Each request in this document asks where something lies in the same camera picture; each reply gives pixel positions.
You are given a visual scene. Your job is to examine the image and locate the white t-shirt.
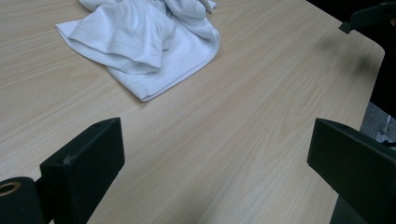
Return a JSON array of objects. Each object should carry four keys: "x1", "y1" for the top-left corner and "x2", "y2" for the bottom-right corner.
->
[{"x1": 55, "y1": 0, "x2": 221, "y2": 103}]

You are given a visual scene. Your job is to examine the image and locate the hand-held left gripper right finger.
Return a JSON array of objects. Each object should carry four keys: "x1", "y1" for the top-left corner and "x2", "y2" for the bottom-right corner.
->
[{"x1": 306, "y1": 118, "x2": 396, "y2": 224}]

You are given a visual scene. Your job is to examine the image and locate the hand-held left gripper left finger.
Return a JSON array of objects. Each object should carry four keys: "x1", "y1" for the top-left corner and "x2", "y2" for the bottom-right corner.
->
[{"x1": 39, "y1": 117, "x2": 126, "y2": 224}]

